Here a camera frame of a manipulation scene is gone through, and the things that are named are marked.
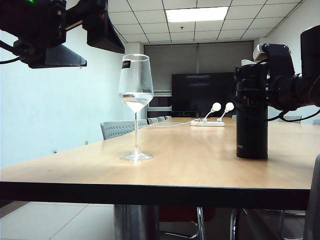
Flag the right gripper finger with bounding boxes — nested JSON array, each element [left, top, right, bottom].
[[236, 72, 270, 107]]

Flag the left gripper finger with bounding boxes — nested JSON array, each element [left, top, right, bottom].
[[86, 0, 126, 54], [27, 44, 88, 70]]

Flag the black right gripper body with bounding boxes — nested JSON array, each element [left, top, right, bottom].
[[264, 43, 301, 110]]

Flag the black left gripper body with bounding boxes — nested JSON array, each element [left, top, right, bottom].
[[13, 0, 87, 50]]

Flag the black thermos cup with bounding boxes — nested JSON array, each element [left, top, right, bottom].
[[234, 59, 270, 160]]

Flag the clear stemmed wine glass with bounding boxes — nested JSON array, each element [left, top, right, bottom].
[[118, 53, 155, 162]]

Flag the large black TV screen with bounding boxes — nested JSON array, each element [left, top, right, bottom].
[[171, 72, 238, 113]]

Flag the white power strip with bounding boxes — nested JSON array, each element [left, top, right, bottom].
[[190, 120, 226, 128]]

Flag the bright ceiling light panel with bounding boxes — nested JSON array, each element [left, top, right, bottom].
[[165, 6, 230, 23]]

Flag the dark chair with chrome legs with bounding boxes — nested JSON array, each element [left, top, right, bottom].
[[229, 208, 307, 240]]

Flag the red chair with chrome legs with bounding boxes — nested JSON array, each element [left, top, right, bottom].
[[159, 206, 216, 240]]

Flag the metal table leg column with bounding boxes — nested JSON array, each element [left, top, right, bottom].
[[113, 204, 161, 240]]

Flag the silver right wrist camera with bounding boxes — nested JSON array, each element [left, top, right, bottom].
[[252, 43, 270, 62]]

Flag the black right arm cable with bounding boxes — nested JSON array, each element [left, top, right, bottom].
[[267, 74, 320, 123]]

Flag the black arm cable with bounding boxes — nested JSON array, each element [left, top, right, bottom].
[[267, 74, 320, 123], [0, 39, 22, 65]]

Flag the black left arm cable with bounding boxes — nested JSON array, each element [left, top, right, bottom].
[[0, 39, 22, 65]]

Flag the white power strip cable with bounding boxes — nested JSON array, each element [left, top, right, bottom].
[[138, 119, 201, 129]]

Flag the dark low wall cabinet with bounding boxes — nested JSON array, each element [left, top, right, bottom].
[[147, 91, 173, 118]]

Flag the dark grey blurred post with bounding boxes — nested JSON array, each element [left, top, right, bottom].
[[303, 154, 320, 240]]

